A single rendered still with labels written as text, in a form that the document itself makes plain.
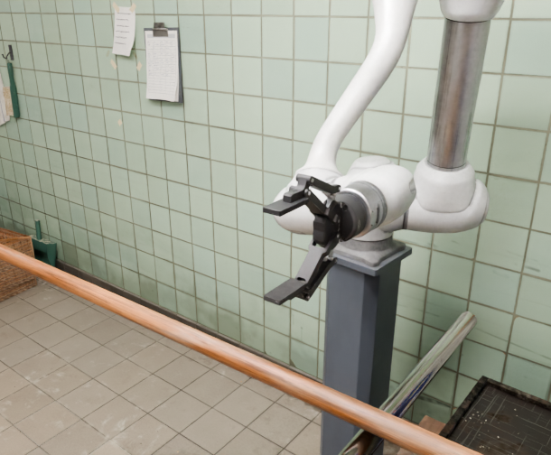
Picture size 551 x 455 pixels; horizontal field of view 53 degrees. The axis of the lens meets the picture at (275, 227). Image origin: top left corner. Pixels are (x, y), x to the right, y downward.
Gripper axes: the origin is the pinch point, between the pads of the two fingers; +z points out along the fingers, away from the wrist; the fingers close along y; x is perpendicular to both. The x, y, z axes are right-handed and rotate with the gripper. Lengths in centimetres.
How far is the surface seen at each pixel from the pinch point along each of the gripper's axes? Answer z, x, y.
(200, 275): -121, 137, 94
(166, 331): 7.7, 15.4, 14.5
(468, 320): -27.3, -20.3, 16.6
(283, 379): 7.3, -6.6, 13.8
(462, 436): -40, -20, 51
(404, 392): -3.2, -19.5, 16.5
